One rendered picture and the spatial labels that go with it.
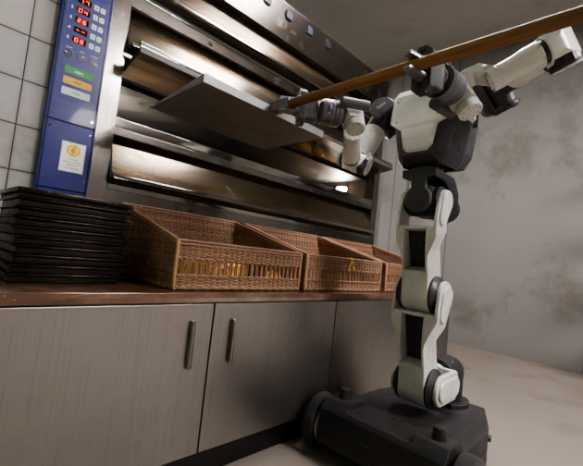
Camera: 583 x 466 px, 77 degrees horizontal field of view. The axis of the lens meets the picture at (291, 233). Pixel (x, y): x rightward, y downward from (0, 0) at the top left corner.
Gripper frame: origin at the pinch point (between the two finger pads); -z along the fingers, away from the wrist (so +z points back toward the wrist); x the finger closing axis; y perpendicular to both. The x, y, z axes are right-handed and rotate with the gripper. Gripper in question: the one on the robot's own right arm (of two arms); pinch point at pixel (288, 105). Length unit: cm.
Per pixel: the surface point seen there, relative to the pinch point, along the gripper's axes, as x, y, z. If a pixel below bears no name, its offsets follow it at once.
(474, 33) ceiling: -191, 201, 209
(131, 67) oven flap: -17, 29, -58
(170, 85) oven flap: -16, 39, -45
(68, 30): -20, 18, -77
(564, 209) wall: -15, 154, 278
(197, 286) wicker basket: 62, -1, -23
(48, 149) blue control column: 22, 18, -78
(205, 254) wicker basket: 52, -1, -21
